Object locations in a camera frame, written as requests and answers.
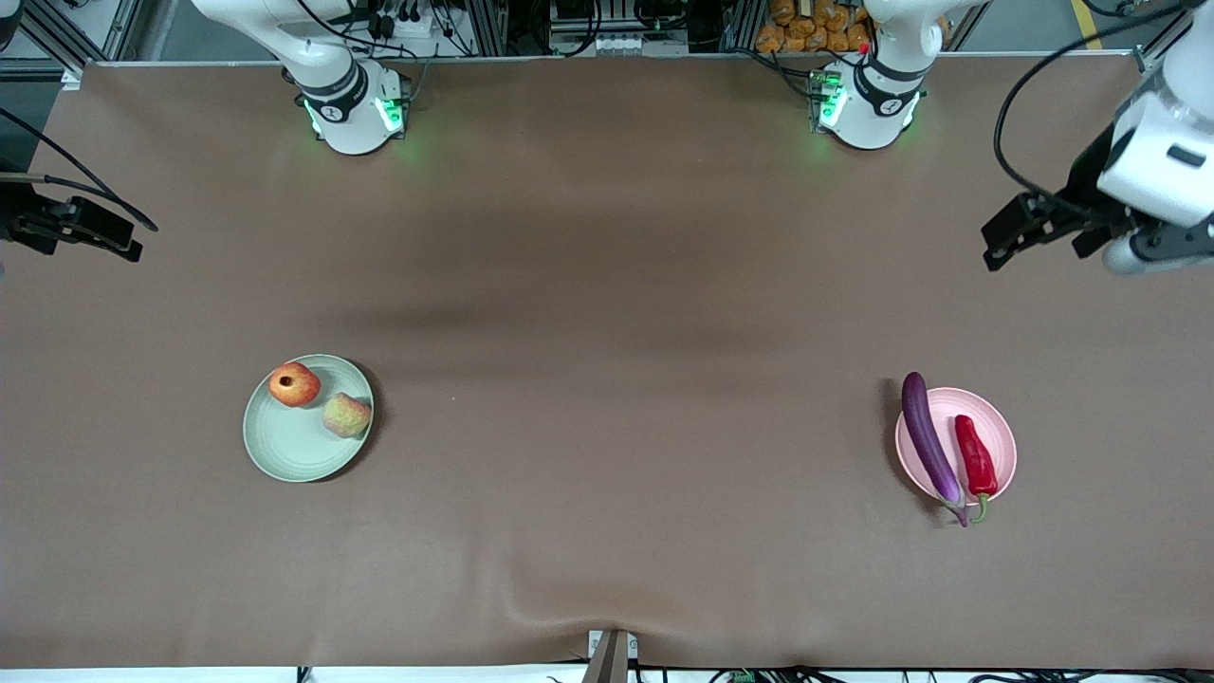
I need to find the pink round plate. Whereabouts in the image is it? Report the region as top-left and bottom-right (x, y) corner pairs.
(895, 387), (1018, 504)

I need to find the power strip with black plugs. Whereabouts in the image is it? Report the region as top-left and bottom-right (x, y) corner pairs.
(365, 0), (447, 39)

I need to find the aluminium frame post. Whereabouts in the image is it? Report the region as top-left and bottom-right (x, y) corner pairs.
(465, 0), (508, 56)

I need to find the yellow-pink peach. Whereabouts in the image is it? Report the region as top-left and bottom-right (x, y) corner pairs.
(322, 393), (373, 440)

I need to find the orange net bag of fruit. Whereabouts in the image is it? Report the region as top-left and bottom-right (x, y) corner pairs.
(754, 0), (874, 55)

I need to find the aluminium corner profile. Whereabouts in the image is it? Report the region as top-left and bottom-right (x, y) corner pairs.
(1133, 9), (1191, 75)
(19, 0), (143, 88)

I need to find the brown table mat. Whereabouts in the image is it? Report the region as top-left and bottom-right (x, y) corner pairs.
(0, 52), (1214, 670)

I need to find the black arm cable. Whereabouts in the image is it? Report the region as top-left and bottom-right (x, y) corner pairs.
(0, 107), (159, 233)
(993, 0), (1196, 205)

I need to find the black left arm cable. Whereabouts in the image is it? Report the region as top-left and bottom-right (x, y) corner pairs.
(993, 0), (1196, 205)

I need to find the red pepper with green stem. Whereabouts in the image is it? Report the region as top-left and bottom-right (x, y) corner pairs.
(953, 415), (1000, 524)

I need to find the white power strip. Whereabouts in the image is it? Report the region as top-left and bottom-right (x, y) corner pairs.
(590, 31), (690, 56)

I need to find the long purple eggplant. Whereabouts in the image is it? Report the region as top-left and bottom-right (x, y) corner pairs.
(901, 371), (970, 528)

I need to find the pale green round plate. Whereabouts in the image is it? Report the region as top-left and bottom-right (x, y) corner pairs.
(242, 354), (376, 483)

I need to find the red pomegranate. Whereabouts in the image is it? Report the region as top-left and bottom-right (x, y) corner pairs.
(268, 361), (322, 409)

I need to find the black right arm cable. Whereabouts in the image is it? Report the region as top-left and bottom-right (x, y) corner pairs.
(0, 107), (159, 233)

